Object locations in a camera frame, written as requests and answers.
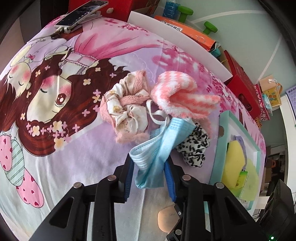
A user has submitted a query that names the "black white leopard scrunchie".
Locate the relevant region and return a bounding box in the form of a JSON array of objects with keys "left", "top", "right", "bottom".
[{"left": 176, "top": 122, "right": 210, "bottom": 168}]

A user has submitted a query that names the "blue surgical face mask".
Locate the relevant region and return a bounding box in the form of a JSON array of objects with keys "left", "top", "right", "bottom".
[{"left": 128, "top": 99, "right": 196, "bottom": 189}]

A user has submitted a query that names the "light green microfiber cloth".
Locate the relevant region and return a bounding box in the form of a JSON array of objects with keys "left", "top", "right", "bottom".
[{"left": 230, "top": 159, "right": 259, "bottom": 201}]

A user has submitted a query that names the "purple cloth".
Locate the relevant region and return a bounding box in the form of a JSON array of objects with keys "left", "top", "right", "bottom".
[{"left": 232, "top": 135, "right": 247, "bottom": 162}]

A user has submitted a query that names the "cream pink lace scrunchie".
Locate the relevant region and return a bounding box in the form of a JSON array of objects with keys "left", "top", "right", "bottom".
[{"left": 100, "top": 70, "right": 150, "bottom": 144}]

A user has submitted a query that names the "pink white striped fuzzy cloth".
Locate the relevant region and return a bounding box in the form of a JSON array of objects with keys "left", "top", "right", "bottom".
[{"left": 151, "top": 71, "right": 221, "bottom": 137}]

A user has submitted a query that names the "yellow sponge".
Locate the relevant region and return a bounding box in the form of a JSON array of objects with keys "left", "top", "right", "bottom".
[{"left": 221, "top": 141, "right": 245, "bottom": 189}]

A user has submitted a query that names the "beige powder puff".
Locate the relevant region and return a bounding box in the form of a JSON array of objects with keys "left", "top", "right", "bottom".
[{"left": 158, "top": 205, "right": 179, "bottom": 233}]

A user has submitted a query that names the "teal rimmed white tray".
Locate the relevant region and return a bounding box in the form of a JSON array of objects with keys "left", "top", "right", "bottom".
[{"left": 209, "top": 111, "right": 263, "bottom": 212}]

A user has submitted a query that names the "cartoon print bed sheet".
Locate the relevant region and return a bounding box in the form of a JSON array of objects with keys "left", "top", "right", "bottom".
[{"left": 1, "top": 17, "right": 266, "bottom": 240}]

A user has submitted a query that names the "red white patterned box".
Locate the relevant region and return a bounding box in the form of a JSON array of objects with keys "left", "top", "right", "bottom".
[{"left": 254, "top": 84, "right": 270, "bottom": 122}]

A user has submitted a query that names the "large red gift box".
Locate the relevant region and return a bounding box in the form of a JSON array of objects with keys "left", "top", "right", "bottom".
[{"left": 224, "top": 50, "right": 261, "bottom": 120}]

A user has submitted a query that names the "blue wet wipes pack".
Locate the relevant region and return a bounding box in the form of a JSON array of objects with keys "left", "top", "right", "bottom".
[{"left": 262, "top": 94, "right": 273, "bottom": 116}]

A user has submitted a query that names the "white shelf furniture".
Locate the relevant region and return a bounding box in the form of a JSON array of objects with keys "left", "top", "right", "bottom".
[{"left": 280, "top": 95, "right": 296, "bottom": 193}]

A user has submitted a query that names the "teal small toy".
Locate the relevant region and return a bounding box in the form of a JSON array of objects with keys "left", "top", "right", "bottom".
[{"left": 210, "top": 47, "right": 221, "bottom": 58}]

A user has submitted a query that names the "purple perforated board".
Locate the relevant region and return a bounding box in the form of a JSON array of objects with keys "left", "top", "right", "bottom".
[{"left": 286, "top": 86, "right": 296, "bottom": 103}]

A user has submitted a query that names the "orange cardboard box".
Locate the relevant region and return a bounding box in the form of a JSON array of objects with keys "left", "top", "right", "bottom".
[{"left": 154, "top": 16, "right": 216, "bottom": 52}]

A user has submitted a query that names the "white foam board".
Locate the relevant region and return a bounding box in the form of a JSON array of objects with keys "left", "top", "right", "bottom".
[{"left": 127, "top": 11, "right": 233, "bottom": 82}]

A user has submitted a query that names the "green dumbbell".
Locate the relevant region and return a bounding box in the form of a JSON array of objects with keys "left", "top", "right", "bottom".
[
  {"left": 203, "top": 21, "right": 218, "bottom": 35},
  {"left": 178, "top": 6, "right": 194, "bottom": 23}
]

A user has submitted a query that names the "blue water bottle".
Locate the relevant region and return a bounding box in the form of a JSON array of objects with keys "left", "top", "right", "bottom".
[{"left": 163, "top": 0, "right": 179, "bottom": 19}]

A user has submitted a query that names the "smartphone on clip stand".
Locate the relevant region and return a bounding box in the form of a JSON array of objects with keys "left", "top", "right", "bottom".
[{"left": 50, "top": 1, "right": 109, "bottom": 39}]

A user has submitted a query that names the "red felt tote bag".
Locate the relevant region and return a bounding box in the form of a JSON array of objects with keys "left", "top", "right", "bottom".
[{"left": 68, "top": 0, "right": 149, "bottom": 23}]

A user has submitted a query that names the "brown paper bag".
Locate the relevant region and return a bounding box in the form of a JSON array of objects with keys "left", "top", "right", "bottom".
[{"left": 133, "top": 5, "right": 158, "bottom": 16}]

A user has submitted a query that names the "yellow gift box with handle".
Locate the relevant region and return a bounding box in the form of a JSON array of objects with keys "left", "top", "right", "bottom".
[{"left": 259, "top": 75, "right": 282, "bottom": 108}]

